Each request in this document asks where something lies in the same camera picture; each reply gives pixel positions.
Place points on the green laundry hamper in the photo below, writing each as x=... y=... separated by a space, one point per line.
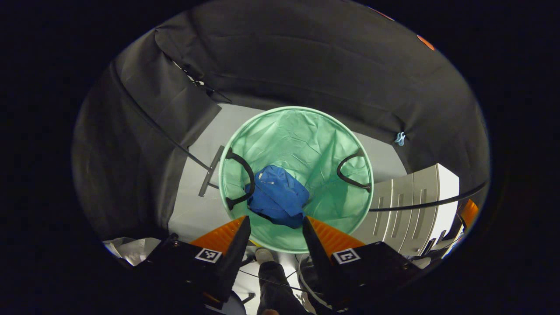
x=297 y=144

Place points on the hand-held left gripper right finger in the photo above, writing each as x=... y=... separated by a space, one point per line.
x=321 y=262

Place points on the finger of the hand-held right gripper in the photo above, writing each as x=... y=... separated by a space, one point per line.
x=469 y=212

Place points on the crumpled white bag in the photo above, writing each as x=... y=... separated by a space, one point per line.
x=131 y=249

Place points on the black clothes rack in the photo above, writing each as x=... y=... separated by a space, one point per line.
x=212 y=170

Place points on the person's leg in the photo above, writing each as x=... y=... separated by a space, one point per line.
x=275 y=284

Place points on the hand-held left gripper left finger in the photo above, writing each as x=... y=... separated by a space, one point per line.
x=234 y=258

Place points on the white drawer cabinet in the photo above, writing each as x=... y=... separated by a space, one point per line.
x=411 y=227

